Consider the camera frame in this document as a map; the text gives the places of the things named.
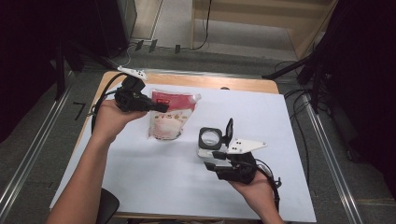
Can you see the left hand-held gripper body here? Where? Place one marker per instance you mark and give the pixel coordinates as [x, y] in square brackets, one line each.
[130, 98]

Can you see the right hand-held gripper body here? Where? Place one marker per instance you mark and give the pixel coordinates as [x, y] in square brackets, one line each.
[239, 169]

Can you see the red and white refill pouch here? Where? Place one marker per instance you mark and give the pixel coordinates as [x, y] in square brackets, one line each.
[169, 123]

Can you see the clear jar with black lid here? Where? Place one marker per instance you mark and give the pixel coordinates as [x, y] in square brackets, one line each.
[202, 144]

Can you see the person's right hand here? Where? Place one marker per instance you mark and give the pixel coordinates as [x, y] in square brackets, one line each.
[258, 193]

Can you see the person's left hand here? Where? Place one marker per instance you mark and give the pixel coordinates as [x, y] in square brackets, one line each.
[109, 123]

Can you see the black metal stand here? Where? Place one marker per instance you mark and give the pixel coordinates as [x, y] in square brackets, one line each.
[316, 81]
[60, 71]

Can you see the black cabinet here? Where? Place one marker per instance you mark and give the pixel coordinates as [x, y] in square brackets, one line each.
[112, 25]

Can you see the light wooden shelf unit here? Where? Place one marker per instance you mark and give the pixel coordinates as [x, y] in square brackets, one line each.
[236, 21]

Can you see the small black floor bracket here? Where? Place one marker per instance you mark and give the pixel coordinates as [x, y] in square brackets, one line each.
[139, 45]
[152, 45]
[177, 48]

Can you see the metal floor rail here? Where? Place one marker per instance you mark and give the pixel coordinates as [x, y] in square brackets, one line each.
[333, 161]
[34, 152]

